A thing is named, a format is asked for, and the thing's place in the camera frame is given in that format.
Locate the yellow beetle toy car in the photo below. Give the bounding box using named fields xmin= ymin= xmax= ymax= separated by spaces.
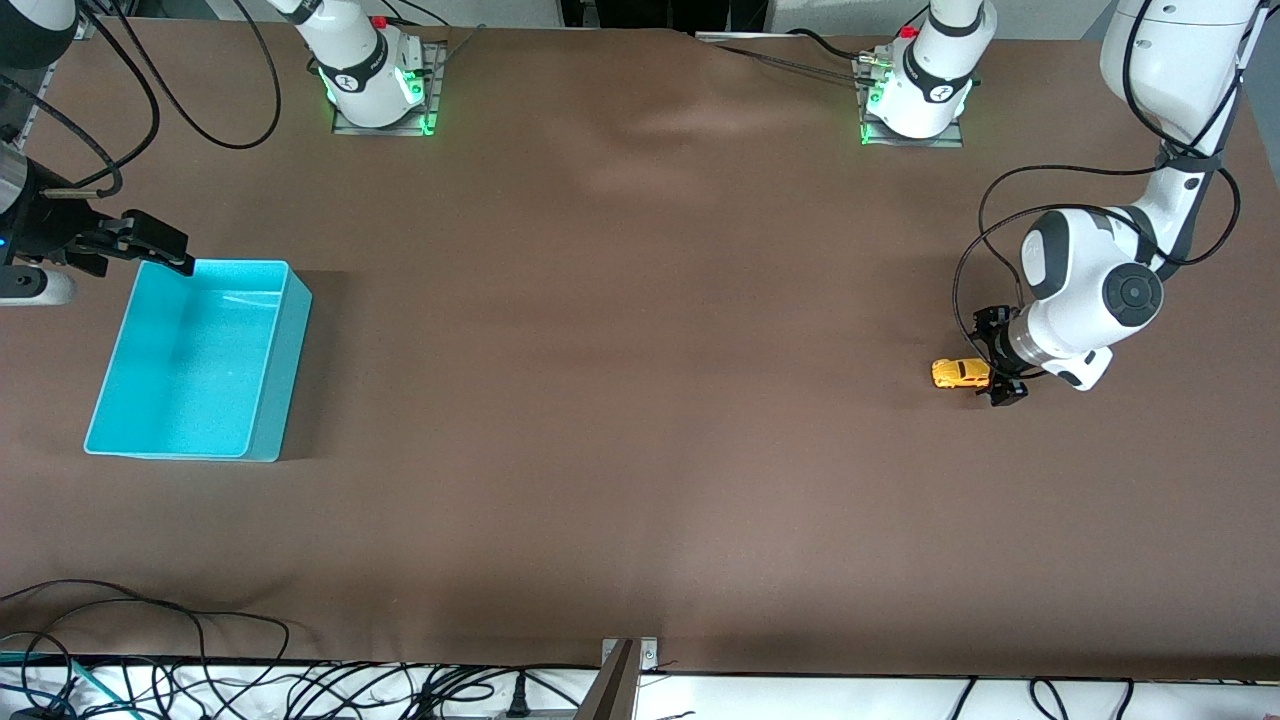
xmin=932 ymin=358 xmax=991 ymax=391

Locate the turquoise plastic bin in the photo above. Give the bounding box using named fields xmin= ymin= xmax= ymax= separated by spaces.
xmin=84 ymin=258 xmax=313 ymax=463

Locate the brown table cover cloth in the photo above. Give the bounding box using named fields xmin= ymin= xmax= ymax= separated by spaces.
xmin=0 ymin=18 xmax=1280 ymax=681

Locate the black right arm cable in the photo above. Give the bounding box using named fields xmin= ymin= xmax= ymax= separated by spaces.
xmin=100 ymin=0 xmax=283 ymax=151
xmin=70 ymin=0 xmax=163 ymax=191

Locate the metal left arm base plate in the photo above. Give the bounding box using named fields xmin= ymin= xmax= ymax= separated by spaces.
xmin=860 ymin=55 xmax=966 ymax=149

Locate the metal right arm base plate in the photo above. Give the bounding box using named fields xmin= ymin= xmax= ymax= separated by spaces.
xmin=332 ymin=40 xmax=443 ymax=137

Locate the thick black base cable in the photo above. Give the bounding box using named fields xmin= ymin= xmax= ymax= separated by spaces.
xmin=785 ymin=28 xmax=869 ymax=61

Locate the long black floor cable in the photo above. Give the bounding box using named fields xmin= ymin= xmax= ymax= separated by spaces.
xmin=0 ymin=578 xmax=291 ymax=701

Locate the thin dark base cable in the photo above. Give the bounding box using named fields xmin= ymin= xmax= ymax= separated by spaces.
xmin=695 ymin=35 xmax=873 ymax=81

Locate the grey base cable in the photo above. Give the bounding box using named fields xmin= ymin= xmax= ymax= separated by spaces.
xmin=430 ymin=24 xmax=488 ymax=76

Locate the teal cable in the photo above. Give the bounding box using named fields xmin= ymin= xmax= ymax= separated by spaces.
xmin=0 ymin=650 xmax=111 ymax=706

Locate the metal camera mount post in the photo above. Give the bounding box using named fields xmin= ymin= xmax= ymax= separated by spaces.
xmin=580 ymin=637 xmax=661 ymax=720

